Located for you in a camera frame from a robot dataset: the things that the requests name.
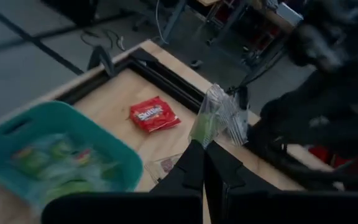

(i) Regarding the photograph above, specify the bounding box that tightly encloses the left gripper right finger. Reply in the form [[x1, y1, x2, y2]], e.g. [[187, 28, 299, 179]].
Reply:
[[204, 140, 358, 224]]

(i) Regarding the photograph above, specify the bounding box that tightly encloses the red plastic crate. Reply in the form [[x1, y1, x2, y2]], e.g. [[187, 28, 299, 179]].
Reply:
[[308, 146, 358, 175]]

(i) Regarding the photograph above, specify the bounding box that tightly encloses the red Skittles candy pack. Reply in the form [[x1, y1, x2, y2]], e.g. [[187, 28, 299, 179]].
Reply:
[[129, 95, 182, 134]]

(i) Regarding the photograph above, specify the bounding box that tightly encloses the white cable with plug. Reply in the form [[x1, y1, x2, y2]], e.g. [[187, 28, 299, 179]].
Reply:
[[116, 35, 127, 52]]

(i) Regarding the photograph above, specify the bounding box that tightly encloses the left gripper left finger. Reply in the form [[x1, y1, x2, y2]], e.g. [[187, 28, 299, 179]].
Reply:
[[42, 140, 204, 224]]

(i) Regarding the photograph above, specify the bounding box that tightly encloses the black equipment case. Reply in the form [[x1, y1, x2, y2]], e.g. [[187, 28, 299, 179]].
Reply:
[[40, 0, 101, 27]]

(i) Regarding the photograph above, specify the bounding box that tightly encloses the black cable with plug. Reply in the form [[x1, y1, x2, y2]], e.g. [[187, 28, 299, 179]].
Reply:
[[79, 28, 117, 50]]

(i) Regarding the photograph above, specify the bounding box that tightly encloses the teal plastic bin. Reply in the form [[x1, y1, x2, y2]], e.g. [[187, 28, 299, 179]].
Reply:
[[0, 101, 144, 215]]

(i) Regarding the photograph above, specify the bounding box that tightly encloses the black aluminium table frame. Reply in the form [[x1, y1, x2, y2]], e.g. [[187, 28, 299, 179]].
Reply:
[[54, 46, 344, 192]]

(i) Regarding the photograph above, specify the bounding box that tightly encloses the black antenna bracket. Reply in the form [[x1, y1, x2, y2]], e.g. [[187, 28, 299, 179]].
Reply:
[[86, 45, 116, 77]]

